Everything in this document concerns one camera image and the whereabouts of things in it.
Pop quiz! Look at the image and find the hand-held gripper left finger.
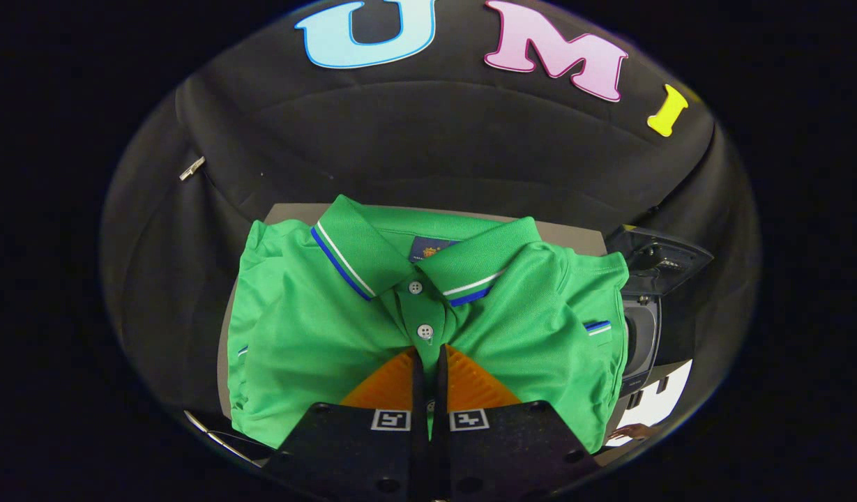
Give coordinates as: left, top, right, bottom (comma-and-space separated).
261, 347, 431, 502

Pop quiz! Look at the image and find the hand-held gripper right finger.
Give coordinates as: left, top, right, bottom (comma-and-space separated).
432, 344, 602, 502

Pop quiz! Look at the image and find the green polo shirt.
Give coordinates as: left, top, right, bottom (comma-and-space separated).
227, 195, 630, 454

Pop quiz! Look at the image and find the grey washing machine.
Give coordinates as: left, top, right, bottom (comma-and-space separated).
609, 291, 665, 436

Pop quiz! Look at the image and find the dark transparent washing machine lid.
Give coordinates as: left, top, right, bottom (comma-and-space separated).
605, 225, 715, 299

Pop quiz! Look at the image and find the grey cabinet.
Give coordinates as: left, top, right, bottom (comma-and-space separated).
184, 202, 628, 468

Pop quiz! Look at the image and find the black backdrop cloth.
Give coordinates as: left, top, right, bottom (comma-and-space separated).
100, 0, 762, 419

